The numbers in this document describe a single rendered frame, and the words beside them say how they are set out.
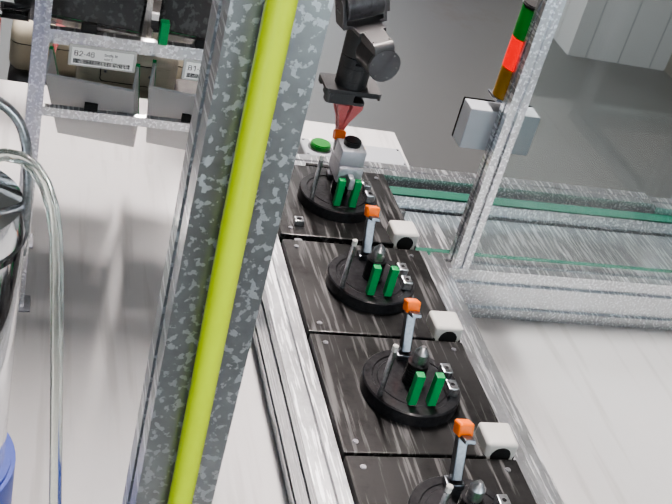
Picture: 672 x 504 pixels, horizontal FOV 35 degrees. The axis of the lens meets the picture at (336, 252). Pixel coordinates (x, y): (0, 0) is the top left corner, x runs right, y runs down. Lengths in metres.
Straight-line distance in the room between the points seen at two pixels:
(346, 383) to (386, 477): 0.18
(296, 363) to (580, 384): 0.55
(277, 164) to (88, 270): 1.27
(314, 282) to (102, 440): 0.41
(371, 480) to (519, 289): 0.65
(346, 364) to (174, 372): 0.93
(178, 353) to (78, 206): 1.37
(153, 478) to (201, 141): 0.22
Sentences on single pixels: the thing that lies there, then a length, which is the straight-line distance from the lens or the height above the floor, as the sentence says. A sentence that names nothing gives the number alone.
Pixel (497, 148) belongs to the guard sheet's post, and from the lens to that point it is 1.71.
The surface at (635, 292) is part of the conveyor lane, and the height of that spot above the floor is 0.94.
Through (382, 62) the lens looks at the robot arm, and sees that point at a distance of 1.77.
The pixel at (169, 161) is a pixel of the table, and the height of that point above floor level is 0.86.
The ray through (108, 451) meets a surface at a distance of 1.46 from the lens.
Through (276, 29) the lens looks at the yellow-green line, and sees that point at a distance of 0.46.
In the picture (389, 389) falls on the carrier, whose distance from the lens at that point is 1.45.
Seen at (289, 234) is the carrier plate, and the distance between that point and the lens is 1.75.
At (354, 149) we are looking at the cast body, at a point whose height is 1.09.
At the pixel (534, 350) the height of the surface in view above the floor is 0.86.
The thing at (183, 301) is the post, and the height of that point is 1.55.
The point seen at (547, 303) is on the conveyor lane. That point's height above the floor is 0.90.
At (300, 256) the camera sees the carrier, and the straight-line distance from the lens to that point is 1.70.
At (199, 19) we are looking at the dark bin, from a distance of 1.51.
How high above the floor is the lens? 1.88
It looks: 32 degrees down
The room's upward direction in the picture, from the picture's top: 16 degrees clockwise
